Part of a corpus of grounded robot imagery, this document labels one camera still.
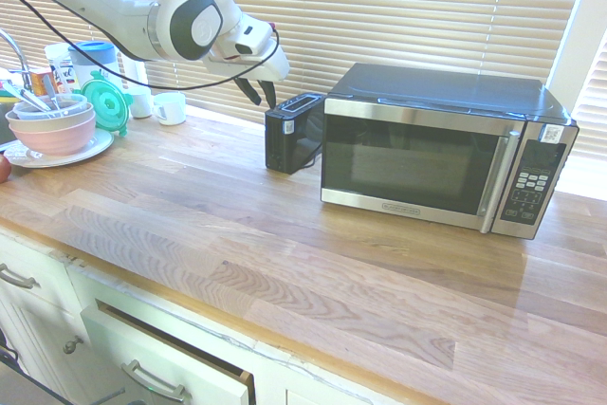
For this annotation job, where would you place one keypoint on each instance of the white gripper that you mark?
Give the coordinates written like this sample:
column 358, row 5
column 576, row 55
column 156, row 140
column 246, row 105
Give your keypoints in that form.
column 272, row 66

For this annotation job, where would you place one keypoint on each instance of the black toaster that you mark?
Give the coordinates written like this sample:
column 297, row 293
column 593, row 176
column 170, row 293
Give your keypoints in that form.
column 284, row 149

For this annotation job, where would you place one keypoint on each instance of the white mug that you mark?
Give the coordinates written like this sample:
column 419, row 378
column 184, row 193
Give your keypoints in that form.
column 171, row 108

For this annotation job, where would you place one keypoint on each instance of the white cup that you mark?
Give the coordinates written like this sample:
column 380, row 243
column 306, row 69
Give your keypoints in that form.
column 141, row 104

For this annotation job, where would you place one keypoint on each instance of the wide window blinds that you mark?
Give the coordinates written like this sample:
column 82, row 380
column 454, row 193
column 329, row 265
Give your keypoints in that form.
column 379, row 11

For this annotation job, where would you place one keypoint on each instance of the green round container lid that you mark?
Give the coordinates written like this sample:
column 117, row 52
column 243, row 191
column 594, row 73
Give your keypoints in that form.
column 111, row 104

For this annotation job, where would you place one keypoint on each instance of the stainless steel microwave oven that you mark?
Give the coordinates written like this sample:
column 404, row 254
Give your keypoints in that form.
column 408, row 163

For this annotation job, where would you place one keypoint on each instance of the blue lidded plastic container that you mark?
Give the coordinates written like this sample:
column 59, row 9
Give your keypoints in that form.
column 97, row 56

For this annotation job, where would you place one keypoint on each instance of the white plate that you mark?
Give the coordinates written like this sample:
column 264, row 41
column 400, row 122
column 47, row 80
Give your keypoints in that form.
column 95, row 146

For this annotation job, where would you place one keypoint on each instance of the clear plastic container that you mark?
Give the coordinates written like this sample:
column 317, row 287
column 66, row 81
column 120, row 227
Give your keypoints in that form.
column 71, row 102

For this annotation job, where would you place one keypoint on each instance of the cream bowl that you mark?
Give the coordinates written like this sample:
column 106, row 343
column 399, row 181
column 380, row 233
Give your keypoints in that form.
column 71, row 116

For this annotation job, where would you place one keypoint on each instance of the white disinfecting wipes canister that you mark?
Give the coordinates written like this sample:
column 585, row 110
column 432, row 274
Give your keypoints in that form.
column 61, row 70

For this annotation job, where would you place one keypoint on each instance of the pink bowl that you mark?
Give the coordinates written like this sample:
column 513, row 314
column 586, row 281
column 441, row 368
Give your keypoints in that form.
column 52, row 139

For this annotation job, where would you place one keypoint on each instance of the orange box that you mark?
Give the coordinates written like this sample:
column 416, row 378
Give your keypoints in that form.
column 43, row 82

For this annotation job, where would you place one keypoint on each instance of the metal utensil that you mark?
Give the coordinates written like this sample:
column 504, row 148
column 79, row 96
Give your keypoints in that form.
column 35, row 102

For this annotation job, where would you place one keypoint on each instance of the narrow window blinds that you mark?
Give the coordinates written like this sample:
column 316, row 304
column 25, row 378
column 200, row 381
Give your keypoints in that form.
column 28, row 21
column 593, row 111

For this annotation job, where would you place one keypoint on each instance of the chrome faucet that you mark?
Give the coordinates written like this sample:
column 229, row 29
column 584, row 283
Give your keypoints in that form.
column 19, row 56

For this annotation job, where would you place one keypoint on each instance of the red apple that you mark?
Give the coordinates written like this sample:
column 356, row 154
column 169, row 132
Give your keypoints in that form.
column 3, row 169

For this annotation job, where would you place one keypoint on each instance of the white open drawer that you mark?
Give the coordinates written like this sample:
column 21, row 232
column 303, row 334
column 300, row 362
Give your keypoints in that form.
column 156, row 362

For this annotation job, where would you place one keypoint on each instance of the silver cabinet knob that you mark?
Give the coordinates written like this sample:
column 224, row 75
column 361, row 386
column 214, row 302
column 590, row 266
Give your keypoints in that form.
column 72, row 344

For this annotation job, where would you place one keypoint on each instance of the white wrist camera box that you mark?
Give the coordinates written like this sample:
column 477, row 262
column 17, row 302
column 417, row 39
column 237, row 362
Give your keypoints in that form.
column 251, row 35

